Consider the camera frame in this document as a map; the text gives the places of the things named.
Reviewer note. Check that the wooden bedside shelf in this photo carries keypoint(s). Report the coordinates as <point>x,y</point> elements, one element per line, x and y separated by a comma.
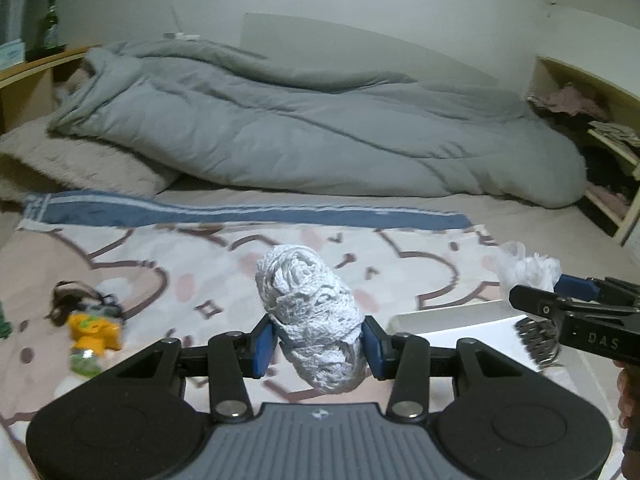
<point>30,67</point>

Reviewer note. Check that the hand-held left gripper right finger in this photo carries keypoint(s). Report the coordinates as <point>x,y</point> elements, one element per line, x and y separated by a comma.
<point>375,352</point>

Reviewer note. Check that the beige fluffy pillow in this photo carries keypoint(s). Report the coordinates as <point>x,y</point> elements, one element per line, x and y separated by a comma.
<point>75,160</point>

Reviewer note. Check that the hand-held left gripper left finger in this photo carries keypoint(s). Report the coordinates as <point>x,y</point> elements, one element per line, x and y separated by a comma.
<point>262,347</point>

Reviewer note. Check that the wooden shelf unit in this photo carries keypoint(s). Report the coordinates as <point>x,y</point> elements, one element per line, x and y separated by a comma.
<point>625,220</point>

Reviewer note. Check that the yellow toy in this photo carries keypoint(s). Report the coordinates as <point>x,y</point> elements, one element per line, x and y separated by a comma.
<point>95,330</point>

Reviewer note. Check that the pale blue box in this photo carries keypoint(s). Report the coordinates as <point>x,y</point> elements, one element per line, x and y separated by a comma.
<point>11,54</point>

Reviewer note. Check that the pink clothing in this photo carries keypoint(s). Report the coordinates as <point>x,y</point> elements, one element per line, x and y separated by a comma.
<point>570,100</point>

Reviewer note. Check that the white crochet cloth roll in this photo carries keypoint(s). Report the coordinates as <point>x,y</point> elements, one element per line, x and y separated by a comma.
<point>312,310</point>

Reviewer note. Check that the green clear packet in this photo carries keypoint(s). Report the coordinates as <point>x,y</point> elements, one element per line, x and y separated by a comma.
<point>86,362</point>

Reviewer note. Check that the white plug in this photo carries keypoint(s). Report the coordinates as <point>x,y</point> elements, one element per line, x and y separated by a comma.
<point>182,36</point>

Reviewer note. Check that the stack of papers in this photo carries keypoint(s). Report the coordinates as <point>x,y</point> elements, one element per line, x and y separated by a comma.
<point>615,132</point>

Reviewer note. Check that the printed blanket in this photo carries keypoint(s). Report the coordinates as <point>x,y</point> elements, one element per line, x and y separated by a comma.
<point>200,255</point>

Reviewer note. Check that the green glass bottle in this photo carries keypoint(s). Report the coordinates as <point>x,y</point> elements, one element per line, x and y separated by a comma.
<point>49,30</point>

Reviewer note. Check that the person's right hand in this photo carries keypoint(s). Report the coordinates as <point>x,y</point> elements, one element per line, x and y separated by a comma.
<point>629,395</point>

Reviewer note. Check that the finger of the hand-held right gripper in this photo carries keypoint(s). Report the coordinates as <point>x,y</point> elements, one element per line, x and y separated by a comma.
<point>575,286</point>
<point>537,302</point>

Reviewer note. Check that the white crumpled plastic bag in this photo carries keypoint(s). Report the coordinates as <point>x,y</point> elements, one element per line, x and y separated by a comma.
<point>527,265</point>

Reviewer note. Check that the white box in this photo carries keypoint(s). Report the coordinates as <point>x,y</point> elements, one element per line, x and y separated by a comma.
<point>475,325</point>

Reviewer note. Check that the grey duvet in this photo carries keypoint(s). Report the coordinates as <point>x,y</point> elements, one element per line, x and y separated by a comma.
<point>300,135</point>

